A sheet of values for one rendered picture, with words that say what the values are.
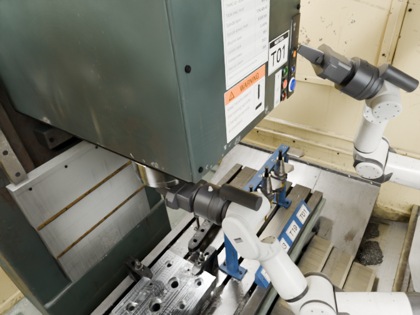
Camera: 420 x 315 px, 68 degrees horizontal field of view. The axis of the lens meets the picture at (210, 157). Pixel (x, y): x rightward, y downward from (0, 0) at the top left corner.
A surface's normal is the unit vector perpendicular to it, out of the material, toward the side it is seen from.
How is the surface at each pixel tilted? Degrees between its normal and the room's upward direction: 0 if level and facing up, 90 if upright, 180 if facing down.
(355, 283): 8
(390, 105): 108
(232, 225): 84
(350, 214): 24
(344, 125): 90
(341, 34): 90
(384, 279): 18
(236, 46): 90
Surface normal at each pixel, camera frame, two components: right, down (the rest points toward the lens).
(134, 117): -0.57, 0.52
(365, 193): -0.31, -0.51
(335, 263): 0.00, -0.86
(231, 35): 0.82, 0.28
